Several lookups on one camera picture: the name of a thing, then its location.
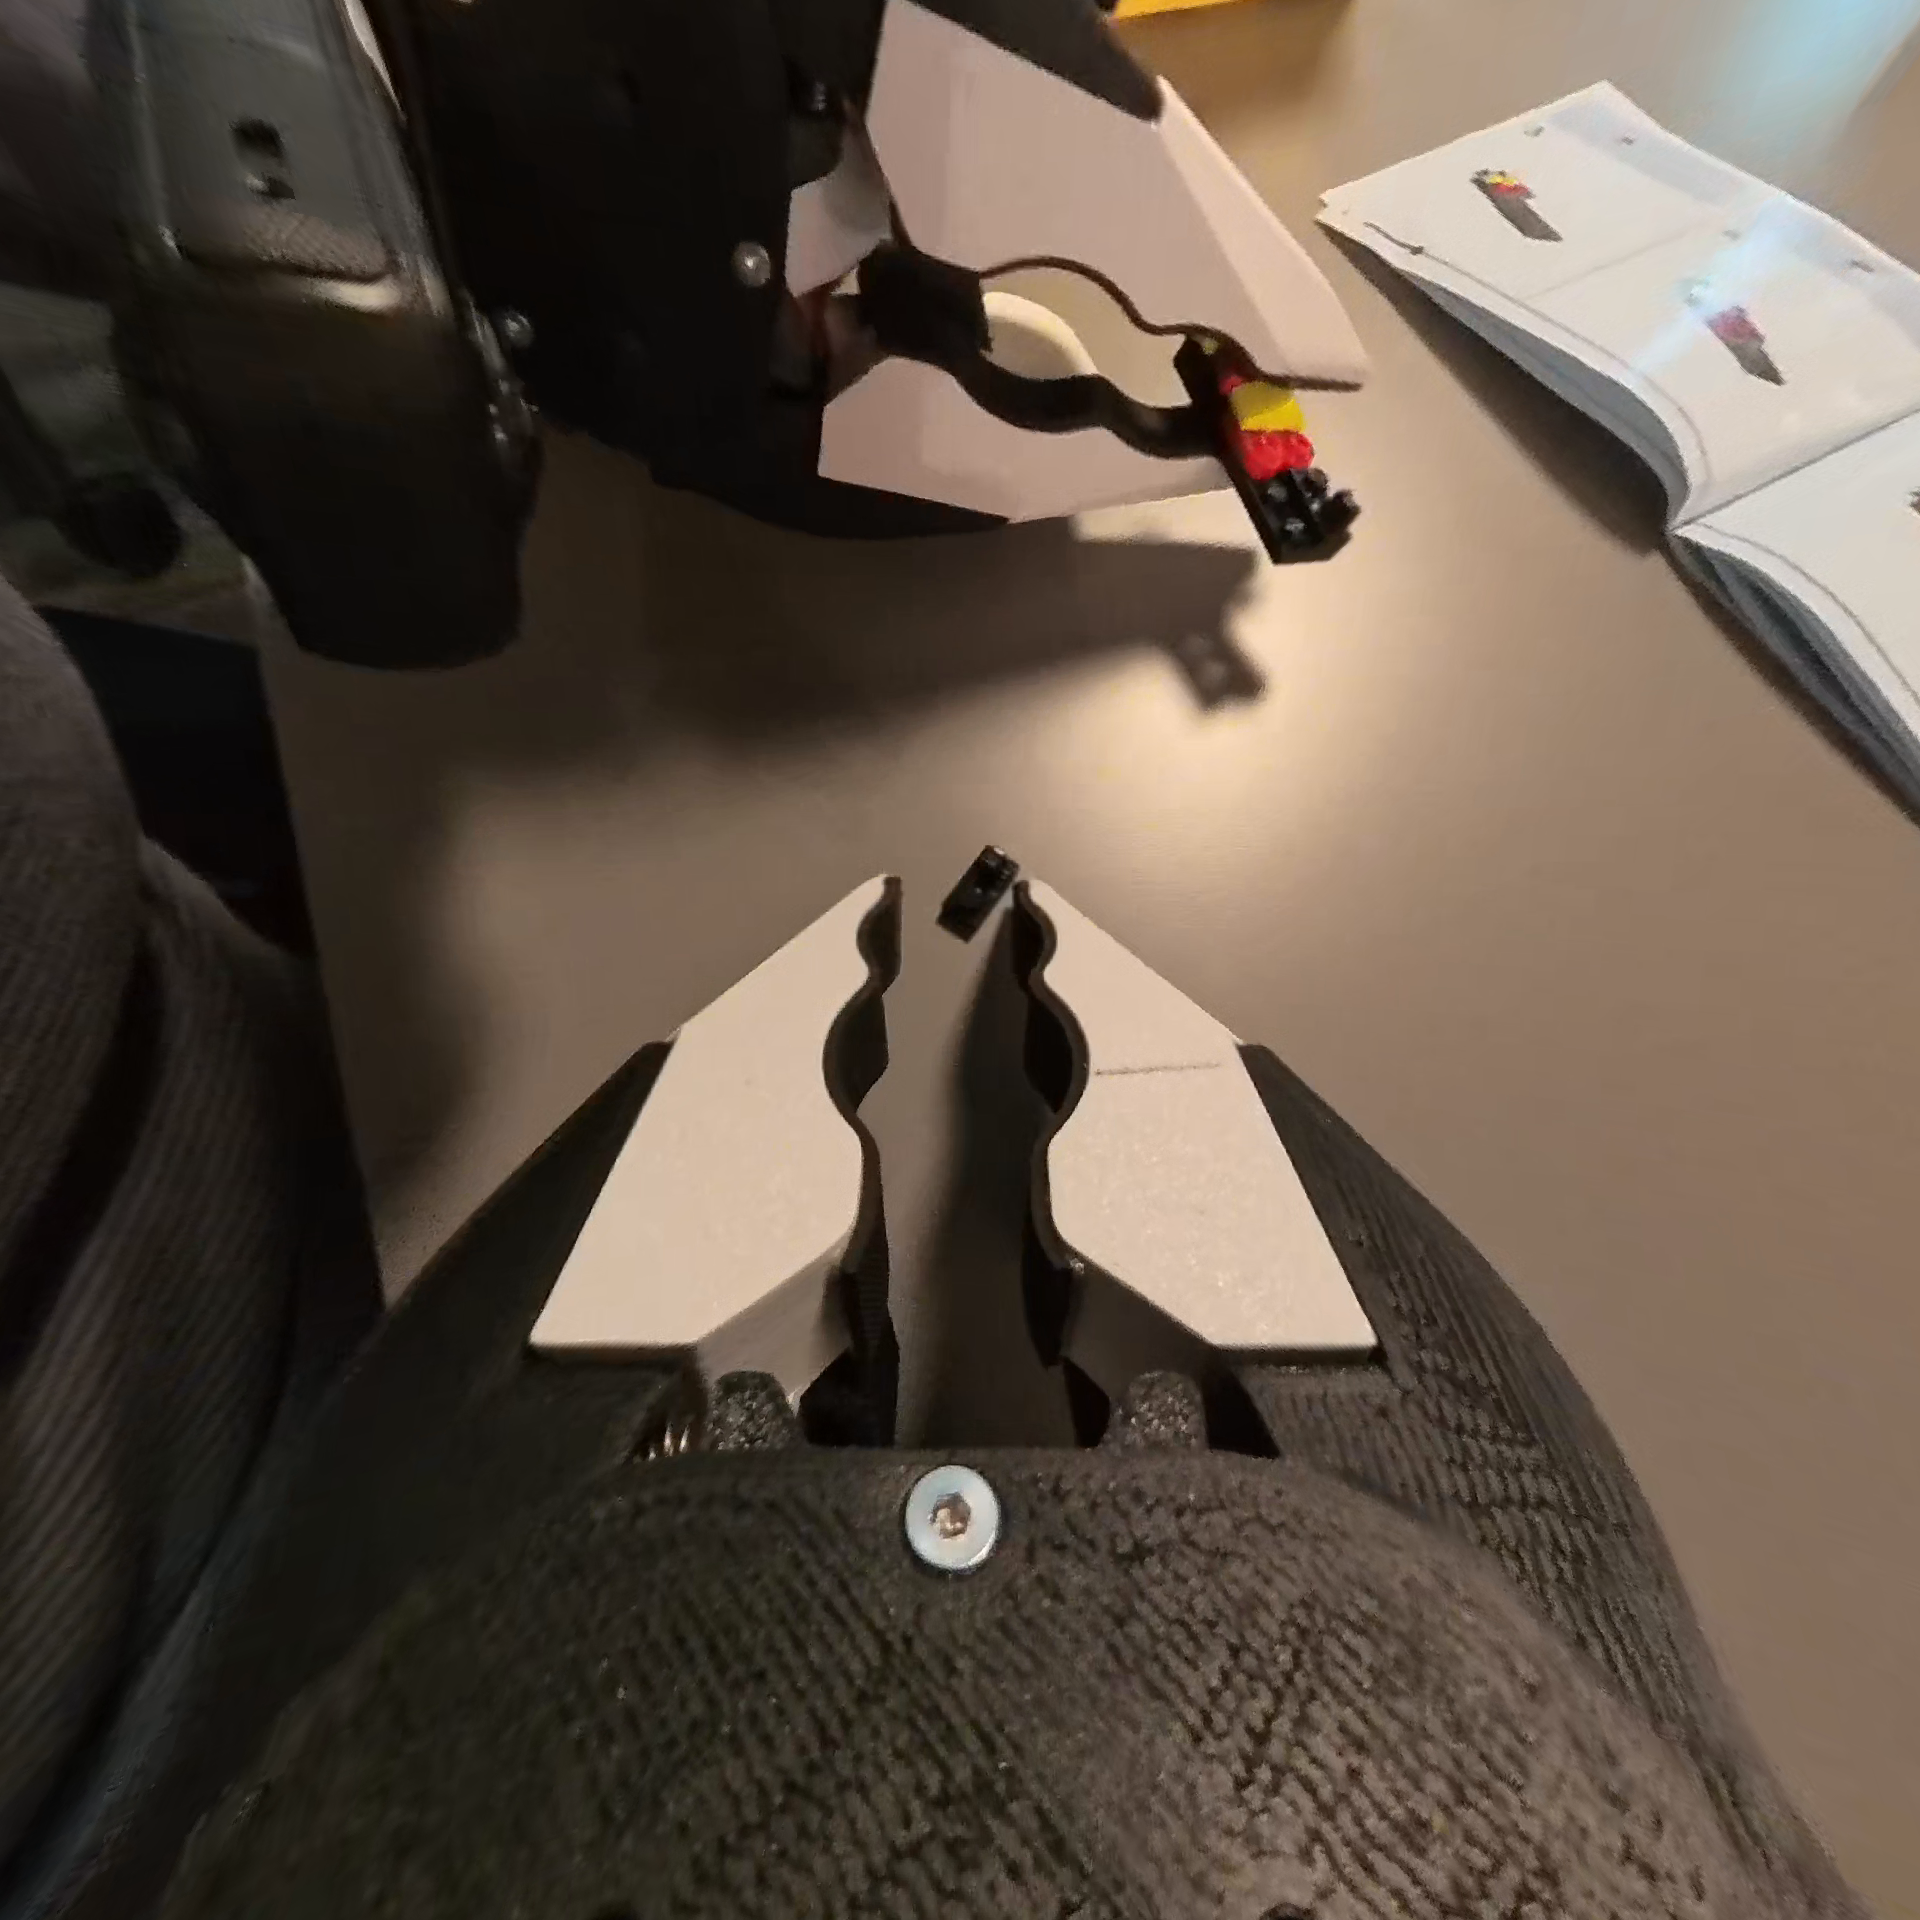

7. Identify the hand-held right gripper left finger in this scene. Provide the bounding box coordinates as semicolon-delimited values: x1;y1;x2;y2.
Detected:
532;875;906;1448

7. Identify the instruction booklet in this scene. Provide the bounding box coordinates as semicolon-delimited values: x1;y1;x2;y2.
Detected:
1315;83;1920;829

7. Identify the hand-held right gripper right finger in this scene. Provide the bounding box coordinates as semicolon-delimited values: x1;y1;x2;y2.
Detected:
1007;881;1379;1448

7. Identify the small black lego piece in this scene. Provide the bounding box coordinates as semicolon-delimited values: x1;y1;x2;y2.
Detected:
935;845;1022;940

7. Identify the black red yellow lego assembly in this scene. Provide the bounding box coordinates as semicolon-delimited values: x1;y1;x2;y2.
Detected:
1175;336;1363;569

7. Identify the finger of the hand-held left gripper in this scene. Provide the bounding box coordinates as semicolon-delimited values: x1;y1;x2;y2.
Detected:
858;0;1372;391
815;348;1235;529

